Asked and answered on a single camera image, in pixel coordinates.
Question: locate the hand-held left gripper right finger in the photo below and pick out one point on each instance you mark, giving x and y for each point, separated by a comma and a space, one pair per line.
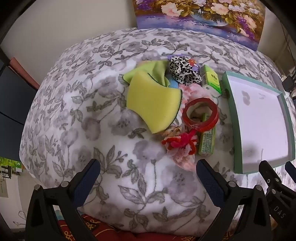
211, 185

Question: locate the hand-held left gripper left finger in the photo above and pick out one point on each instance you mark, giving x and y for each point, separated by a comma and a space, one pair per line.
85, 183

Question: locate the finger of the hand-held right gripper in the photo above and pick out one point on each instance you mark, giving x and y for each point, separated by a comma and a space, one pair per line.
291, 167
268, 172

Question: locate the green tissue packet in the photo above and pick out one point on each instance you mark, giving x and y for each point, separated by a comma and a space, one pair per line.
210, 78
207, 141

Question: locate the green-rimmed white box lid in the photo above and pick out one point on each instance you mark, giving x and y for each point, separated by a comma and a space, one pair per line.
259, 120

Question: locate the red tape roll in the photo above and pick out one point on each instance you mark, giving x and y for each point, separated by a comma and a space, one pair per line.
214, 118

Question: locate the pink lace cloth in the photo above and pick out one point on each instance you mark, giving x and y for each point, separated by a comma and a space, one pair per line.
196, 91

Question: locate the yellow sponge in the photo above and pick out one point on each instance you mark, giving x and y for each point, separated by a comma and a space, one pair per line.
150, 99

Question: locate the light blue cloth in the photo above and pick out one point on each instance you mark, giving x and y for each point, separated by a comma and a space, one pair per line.
171, 83

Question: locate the leopard print scrunchie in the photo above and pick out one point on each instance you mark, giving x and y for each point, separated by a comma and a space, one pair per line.
182, 69

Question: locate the yellow-green cloth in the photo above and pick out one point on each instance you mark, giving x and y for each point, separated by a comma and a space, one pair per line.
155, 68

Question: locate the red patterned cushion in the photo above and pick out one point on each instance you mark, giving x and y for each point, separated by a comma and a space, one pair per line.
92, 228

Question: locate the grey floral blanket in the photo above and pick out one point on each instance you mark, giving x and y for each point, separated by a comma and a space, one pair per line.
104, 115

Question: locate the black charger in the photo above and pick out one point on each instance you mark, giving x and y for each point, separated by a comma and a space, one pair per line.
288, 83

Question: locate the dark blue cabinet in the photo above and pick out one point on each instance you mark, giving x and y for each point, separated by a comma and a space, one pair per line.
13, 104

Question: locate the floral painting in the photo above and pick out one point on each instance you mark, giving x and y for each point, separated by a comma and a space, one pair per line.
196, 14

